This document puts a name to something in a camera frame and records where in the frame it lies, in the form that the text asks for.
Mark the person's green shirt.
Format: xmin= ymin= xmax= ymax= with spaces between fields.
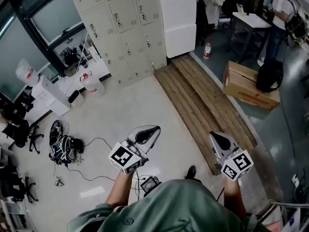
xmin=67 ymin=179 xmax=275 ymax=232

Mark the thin white pole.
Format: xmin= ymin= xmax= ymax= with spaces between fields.
xmin=67 ymin=29 xmax=89 ymax=98

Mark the dark potted plant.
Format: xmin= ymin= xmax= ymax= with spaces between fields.
xmin=59 ymin=46 xmax=83 ymax=67

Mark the white trash bin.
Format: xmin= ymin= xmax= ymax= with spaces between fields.
xmin=68 ymin=90 xmax=86 ymax=109

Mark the black framed window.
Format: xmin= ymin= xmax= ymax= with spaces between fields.
xmin=0 ymin=0 xmax=85 ymax=106

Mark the white wire rack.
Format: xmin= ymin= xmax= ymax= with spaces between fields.
xmin=0 ymin=198 xmax=33 ymax=232

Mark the person's left forearm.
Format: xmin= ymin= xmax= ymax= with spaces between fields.
xmin=105 ymin=170 xmax=136 ymax=206

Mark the white side table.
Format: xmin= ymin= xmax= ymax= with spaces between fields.
xmin=57 ymin=54 xmax=112 ymax=95

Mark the grey metal locker cabinet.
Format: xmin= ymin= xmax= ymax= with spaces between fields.
xmin=66 ymin=0 xmax=168 ymax=86

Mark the red label plastic bottle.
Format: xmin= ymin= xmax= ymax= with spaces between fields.
xmin=203 ymin=41 xmax=212 ymax=60

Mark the person's black shoe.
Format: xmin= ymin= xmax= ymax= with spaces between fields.
xmin=184 ymin=165 xmax=197 ymax=180

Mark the grey metal workbench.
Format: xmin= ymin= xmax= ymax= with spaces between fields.
xmin=229 ymin=12 xmax=273 ymax=64

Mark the brown cardboard box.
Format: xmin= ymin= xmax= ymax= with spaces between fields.
xmin=223 ymin=61 xmax=281 ymax=110

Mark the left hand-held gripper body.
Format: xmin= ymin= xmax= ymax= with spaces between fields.
xmin=108 ymin=136 xmax=151 ymax=176

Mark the hanging black coat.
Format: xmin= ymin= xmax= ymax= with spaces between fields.
xmin=196 ymin=0 xmax=209 ymax=47

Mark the black floor cable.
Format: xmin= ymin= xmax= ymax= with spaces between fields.
xmin=66 ymin=137 xmax=118 ymax=182

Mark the person's right forearm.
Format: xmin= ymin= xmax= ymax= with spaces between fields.
xmin=223 ymin=177 xmax=247 ymax=219

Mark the black backpack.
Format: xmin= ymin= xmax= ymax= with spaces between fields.
xmin=255 ymin=58 xmax=284 ymax=93

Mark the wooden slat platform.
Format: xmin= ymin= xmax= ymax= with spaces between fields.
xmin=154 ymin=56 xmax=258 ymax=176

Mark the black display unit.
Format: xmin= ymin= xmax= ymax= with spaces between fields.
xmin=140 ymin=176 xmax=163 ymax=198

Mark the black office chair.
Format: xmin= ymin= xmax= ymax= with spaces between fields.
xmin=1 ymin=118 xmax=44 ymax=154
xmin=0 ymin=164 xmax=39 ymax=204

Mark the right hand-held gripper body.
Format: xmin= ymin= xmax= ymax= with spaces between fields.
xmin=214 ymin=145 xmax=254 ymax=181

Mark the white foam box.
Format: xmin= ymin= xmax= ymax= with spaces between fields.
xmin=164 ymin=24 xmax=197 ymax=59
xmin=159 ymin=0 xmax=197 ymax=30

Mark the clear water jug red label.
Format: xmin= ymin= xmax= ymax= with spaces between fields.
xmin=15 ymin=58 xmax=40 ymax=87

